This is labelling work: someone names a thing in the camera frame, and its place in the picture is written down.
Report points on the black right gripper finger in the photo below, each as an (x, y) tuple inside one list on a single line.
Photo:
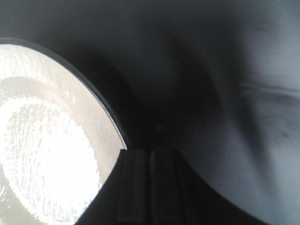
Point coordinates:
[(158, 188)]

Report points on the beige round plate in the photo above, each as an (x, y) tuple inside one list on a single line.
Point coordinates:
[(58, 139)]

